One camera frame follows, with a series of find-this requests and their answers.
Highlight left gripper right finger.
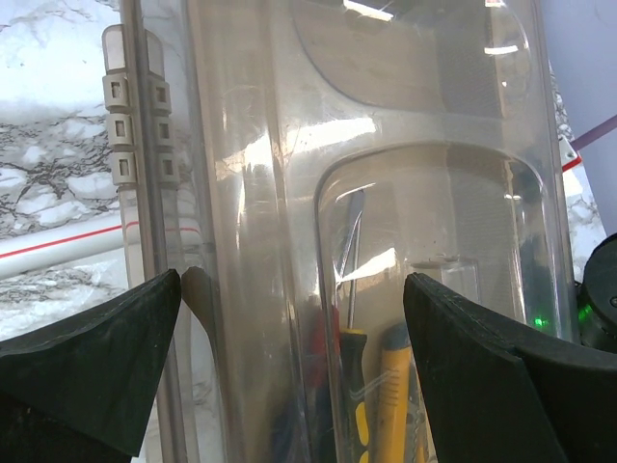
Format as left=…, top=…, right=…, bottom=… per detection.
left=403, top=273, right=616, bottom=462

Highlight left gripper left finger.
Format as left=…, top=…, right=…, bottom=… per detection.
left=1, top=270, right=181, bottom=462

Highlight blue handled screwdriver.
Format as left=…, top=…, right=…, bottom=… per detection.
left=270, top=310, right=336, bottom=462

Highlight brown translucent tool box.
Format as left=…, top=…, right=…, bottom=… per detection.
left=102, top=1, right=575, bottom=462

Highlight yellow black screwdriver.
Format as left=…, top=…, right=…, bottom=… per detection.
left=335, top=189, right=370, bottom=462

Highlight white PVC pipe frame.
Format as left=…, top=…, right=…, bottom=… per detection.
left=1, top=216, right=139, bottom=279

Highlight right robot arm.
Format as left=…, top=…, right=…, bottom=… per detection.
left=577, top=233, right=616, bottom=353

